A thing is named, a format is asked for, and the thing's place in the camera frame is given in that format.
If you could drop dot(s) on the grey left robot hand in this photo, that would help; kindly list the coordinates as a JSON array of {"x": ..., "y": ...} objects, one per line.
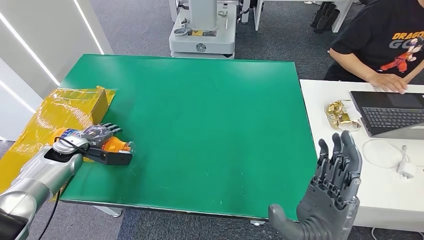
[{"x": 97, "y": 134}]

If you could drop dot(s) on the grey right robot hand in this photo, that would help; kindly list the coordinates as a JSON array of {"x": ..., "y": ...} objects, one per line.
[{"x": 326, "y": 205}]

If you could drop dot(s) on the orange plastic bottle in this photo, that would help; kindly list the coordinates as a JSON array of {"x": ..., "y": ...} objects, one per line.
[{"x": 114, "y": 144}]

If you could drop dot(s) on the person's right forearm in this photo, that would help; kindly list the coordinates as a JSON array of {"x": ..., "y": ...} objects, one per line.
[{"x": 348, "y": 64}]

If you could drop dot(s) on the grey robot base machine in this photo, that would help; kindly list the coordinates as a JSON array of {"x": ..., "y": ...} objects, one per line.
[{"x": 202, "y": 38}]

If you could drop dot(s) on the yellow taped cardboard box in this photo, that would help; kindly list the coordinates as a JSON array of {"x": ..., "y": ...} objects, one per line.
[{"x": 49, "y": 112}]

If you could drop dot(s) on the white table foot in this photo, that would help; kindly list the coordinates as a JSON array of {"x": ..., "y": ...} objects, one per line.
[{"x": 111, "y": 211}]

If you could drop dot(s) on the white charger adapter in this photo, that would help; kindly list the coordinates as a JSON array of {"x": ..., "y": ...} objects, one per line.
[{"x": 405, "y": 170}]

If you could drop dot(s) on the gold foil snack wrapper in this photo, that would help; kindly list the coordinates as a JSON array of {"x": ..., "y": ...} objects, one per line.
[{"x": 341, "y": 116}]

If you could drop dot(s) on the dark grey laptop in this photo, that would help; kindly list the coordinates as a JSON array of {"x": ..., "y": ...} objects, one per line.
[{"x": 391, "y": 116}]

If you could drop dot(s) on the person's right hand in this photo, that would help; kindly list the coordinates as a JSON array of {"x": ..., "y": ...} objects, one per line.
[{"x": 389, "y": 82}]

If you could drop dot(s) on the person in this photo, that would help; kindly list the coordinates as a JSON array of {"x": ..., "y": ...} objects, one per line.
[{"x": 371, "y": 33}]

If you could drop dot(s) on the white desk leg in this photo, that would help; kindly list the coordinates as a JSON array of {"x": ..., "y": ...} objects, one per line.
[{"x": 342, "y": 11}]

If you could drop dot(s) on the white furniture panel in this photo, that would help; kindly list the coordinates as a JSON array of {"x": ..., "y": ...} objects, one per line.
[{"x": 257, "y": 13}]

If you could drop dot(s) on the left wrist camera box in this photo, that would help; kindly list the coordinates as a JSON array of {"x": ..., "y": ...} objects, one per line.
[{"x": 112, "y": 159}]

